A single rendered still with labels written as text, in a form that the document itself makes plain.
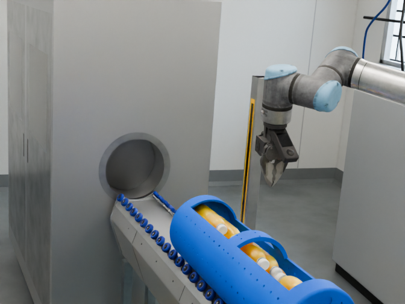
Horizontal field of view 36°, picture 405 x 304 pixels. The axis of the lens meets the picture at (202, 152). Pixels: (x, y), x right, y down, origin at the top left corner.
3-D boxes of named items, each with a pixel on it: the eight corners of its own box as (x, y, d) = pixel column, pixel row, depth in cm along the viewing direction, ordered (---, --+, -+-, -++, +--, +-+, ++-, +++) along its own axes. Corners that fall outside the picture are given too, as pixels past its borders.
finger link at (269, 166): (264, 180, 200) (267, 153, 197) (272, 188, 195) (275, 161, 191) (255, 180, 199) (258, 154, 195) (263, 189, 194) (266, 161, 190)
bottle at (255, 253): (228, 253, 233) (252, 274, 217) (228, 235, 231) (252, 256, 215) (245, 248, 236) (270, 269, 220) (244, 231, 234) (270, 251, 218)
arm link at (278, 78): (290, 73, 176) (258, 66, 181) (285, 114, 181) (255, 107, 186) (305, 66, 183) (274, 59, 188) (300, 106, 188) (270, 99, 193)
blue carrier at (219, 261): (231, 249, 275) (229, 188, 267) (357, 359, 199) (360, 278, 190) (170, 265, 264) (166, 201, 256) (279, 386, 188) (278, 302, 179)
